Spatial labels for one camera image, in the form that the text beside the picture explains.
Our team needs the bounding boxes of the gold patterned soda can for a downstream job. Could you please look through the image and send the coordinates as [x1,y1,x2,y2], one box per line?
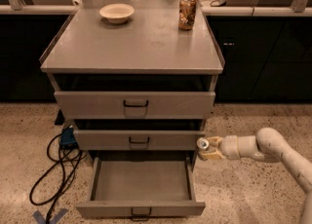
[178,0,197,30]

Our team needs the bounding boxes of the grey top drawer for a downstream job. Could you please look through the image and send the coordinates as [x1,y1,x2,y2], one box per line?
[55,92,215,120]

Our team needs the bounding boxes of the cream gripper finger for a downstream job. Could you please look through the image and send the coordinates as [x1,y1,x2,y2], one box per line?
[198,151,224,161]
[208,136,222,147]

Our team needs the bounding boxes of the black floor cables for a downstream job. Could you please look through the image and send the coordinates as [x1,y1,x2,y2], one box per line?
[28,132,88,224]

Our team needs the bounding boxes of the grey metal drawer cabinet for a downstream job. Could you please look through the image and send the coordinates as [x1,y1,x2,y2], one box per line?
[39,0,226,170]

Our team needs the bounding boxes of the white paper bowl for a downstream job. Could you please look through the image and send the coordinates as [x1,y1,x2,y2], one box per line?
[99,3,135,24]

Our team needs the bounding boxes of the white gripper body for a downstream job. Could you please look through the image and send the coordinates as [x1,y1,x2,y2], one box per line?
[219,135,258,160]

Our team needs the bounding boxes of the grey open bottom drawer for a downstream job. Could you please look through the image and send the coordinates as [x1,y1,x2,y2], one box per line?
[76,152,206,218]

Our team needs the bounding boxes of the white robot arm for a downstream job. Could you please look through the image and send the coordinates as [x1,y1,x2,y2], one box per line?
[197,128,312,224]

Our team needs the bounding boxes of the blue power box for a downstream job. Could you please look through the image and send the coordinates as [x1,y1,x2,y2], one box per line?
[59,128,77,149]

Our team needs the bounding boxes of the grey middle drawer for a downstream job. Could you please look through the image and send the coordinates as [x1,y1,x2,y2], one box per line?
[74,130,204,151]

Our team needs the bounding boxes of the silver blue redbull can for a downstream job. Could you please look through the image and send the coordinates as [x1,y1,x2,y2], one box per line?
[197,137,210,150]

